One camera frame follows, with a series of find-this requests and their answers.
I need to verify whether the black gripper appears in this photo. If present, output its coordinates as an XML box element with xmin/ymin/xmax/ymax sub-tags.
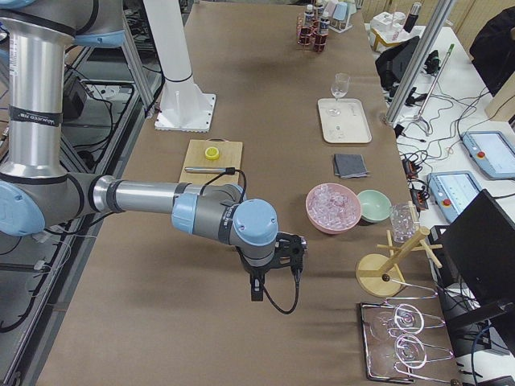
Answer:
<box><xmin>240</xmin><ymin>232</ymin><xmax>307</xmax><ymax>302</ymax></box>

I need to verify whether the tea bottle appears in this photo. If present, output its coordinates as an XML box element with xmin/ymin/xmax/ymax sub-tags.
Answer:
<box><xmin>299</xmin><ymin>4</ymin><xmax>315</xmax><ymax>45</ymax></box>
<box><xmin>314</xmin><ymin>0</ymin><xmax>324</xmax><ymax>20</ymax></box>
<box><xmin>313</xmin><ymin>10</ymin><xmax>330</xmax><ymax>52</ymax></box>

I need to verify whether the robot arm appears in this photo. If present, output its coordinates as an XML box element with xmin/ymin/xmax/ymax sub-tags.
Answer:
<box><xmin>1</xmin><ymin>1</ymin><xmax>306</xmax><ymax>301</ymax></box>

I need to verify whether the tea bottle front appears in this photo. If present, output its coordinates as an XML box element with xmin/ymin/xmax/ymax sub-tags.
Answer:
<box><xmin>313</xmin><ymin>10</ymin><xmax>330</xmax><ymax>52</ymax></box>

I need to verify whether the pink bowl of ice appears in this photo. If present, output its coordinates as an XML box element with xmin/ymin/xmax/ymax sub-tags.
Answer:
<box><xmin>305</xmin><ymin>183</ymin><xmax>361</xmax><ymax>235</ymax></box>

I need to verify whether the wooden mug tree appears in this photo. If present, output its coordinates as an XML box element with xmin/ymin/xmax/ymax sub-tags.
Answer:
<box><xmin>356</xmin><ymin>202</ymin><xmax>443</xmax><ymax>298</ymax></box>

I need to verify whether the bamboo cutting board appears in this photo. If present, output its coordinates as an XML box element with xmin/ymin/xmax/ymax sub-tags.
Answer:
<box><xmin>179</xmin><ymin>139</ymin><xmax>243</xmax><ymax>185</ymax></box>

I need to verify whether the half lemon slice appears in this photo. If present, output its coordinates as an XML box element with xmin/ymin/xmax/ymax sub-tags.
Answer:
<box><xmin>204</xmin><ymin>146</ymin><xmax>220</xmax><ymax>161</ymax></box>

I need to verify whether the green empty bowl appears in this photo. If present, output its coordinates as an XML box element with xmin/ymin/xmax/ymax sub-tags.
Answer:
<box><xmin>357</xmin><ymin>190</ymin><xmax>391</xmax><ymax>224</ymax></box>

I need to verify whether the grey folded cloth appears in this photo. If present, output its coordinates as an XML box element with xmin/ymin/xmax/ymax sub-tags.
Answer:
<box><xmin>333</xmin><ymin>154</ymin><xmax>369</xmax><ymax>179</ymax></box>

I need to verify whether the clear glass mug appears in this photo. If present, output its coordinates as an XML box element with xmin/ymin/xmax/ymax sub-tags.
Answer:
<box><xmin>389</xmin><ymin>202</ymin><xmax>416</xmax><ymax>243</ymax></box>

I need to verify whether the cream rabbit tray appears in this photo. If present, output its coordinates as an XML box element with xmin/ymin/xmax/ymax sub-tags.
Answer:
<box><xmin>317</xmin><ymin>98</ymin><xmax>372</xmax><ymax>144</ymax></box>

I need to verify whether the lower teach pendant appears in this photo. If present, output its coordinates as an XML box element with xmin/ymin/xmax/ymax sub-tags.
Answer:
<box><xmin>427</xmin><ymin>170</ymin><xmax>482</xmax><ymax>223</ymax></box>

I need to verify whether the teach pendant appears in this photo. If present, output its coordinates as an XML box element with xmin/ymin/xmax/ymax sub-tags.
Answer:
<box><xmin>427</xmin><ymin>170</ymin><xmax>482</xmax><ymax>223</ymax></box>
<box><xmin>462</xmin><ymin>131</ymin><xmax>514</xmax><ymax>179</ymax></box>

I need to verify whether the clear wine glass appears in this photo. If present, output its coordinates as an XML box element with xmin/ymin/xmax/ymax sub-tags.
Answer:
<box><xmin>328</xmin><ymin>72</ymin><xmax>350</xmax><ymax>117</ymax></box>

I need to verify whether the black monitor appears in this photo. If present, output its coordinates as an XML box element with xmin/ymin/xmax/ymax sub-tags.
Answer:
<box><xmin>442</xmin><ymin>190</ymin><xmax>514</xmax><ymax>347</ymax></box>

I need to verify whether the upper teach pendant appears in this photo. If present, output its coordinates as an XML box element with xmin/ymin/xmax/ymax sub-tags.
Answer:
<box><xmin>462</xmin><ymin>131</ymin><xmax>514</xmax><ymax>179</ymax></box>

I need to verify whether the white cup rack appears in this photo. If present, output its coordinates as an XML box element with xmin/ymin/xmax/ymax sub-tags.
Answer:
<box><xmin>323</xmin><ymin>0</ymin><xmax>357</xmax><ymax>33</ymax></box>

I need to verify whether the seated person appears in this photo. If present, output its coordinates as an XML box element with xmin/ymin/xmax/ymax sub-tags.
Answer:
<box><xmin>469</xmin><ymin>6</ymin><xmax>514</xmax><ymax>96</ymax></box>

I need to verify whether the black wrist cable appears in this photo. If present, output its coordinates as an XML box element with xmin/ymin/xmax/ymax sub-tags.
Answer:
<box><xmin>200</xmin><ymin>166</ymin><xmax>303</xmax><ymax>315</ymax></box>

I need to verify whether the wire glass holder rack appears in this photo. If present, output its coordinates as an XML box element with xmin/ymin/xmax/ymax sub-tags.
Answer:
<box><xmin>358</xmin><ymin>280</ymin><xmax>454</xmax><ymax>385</ymax></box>

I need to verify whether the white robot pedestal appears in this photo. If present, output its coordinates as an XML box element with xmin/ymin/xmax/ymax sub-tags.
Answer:
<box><xmin>144</xmin><ymin>0</ymin><xmax>216</xmax><ymax>133</ymax></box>

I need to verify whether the copper wire bottle basket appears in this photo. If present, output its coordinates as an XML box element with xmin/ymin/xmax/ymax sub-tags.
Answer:
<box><xmin>297</xmin><ymin>16</ymin><xmax>319</xmax><ymax>51</ymax></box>

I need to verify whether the aluminium frame post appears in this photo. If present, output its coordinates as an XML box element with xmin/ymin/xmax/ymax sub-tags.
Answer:
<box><xmin>384</xmin><ymin>0</ymin><xmax>456</xmax><ymax>127</ymax></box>

